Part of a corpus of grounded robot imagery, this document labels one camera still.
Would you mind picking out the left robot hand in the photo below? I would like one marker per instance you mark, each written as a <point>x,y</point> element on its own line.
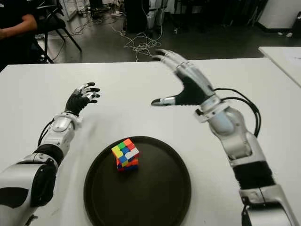
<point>75,102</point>

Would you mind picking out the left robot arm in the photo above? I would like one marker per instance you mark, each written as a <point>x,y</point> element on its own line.
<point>58,124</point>

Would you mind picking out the person in black shirt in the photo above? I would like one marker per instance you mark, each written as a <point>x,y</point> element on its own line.
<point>14,14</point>

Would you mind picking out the black folding chair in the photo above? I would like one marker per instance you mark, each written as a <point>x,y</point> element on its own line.
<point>55,23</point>

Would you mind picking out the white glass display case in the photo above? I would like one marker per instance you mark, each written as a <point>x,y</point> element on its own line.
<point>69,9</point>

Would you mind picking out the multicoloured Rubik's cube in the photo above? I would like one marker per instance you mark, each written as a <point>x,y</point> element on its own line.
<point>125,155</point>

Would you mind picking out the white side table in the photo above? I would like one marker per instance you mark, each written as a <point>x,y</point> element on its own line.
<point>282,61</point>

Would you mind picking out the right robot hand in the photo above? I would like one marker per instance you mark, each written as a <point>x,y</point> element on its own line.
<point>195,89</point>

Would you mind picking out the small white floor object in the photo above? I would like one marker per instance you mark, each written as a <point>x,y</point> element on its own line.
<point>289,34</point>

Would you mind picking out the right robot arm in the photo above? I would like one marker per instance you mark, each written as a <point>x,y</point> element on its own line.
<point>237,139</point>

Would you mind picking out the white cabinet with black base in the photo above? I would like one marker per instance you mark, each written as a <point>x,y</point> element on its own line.
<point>278,13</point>

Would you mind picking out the white humanoid robot legs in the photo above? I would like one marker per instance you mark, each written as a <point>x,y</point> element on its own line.
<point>150,17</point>

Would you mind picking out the dark round plate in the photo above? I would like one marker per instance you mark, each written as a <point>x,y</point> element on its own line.
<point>145,195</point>

